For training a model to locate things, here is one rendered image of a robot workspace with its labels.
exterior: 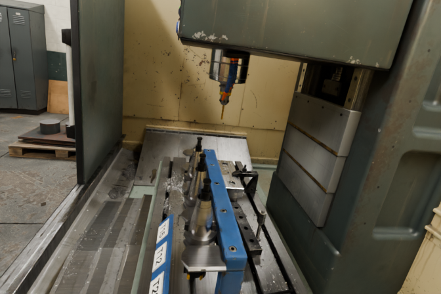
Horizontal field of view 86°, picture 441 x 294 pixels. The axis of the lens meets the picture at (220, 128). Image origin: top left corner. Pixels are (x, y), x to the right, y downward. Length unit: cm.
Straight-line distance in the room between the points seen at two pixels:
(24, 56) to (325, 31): 523
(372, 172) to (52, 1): 571
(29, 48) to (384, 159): 537
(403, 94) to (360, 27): 26
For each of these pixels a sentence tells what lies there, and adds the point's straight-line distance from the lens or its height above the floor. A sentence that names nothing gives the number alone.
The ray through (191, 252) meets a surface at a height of 122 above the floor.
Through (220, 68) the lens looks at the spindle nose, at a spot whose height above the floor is 149.
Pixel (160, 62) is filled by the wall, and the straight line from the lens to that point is 202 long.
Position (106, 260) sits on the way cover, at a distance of 110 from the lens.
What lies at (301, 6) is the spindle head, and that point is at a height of 170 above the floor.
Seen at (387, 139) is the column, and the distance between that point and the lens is 96.
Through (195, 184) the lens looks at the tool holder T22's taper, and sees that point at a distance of 54.
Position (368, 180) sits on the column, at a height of 120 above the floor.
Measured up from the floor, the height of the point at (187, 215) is 122.
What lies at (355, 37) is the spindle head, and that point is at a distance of 84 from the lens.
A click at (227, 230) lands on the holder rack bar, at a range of 49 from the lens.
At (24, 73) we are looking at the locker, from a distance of 562.
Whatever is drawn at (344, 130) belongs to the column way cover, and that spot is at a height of 134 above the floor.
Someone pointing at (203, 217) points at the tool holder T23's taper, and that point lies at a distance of 45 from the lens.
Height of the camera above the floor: 154
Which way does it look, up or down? 17 degrees down
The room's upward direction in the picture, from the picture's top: 8 degrees clockwise
